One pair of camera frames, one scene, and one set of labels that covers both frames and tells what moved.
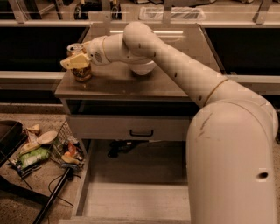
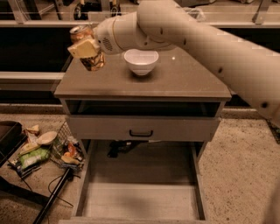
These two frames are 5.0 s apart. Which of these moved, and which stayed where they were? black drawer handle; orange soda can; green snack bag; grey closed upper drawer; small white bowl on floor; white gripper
Moved: orange soda can; white gripper
Stayed: small white bowl on floor; black drawer handle; green snack bag; grey closed upper drawer
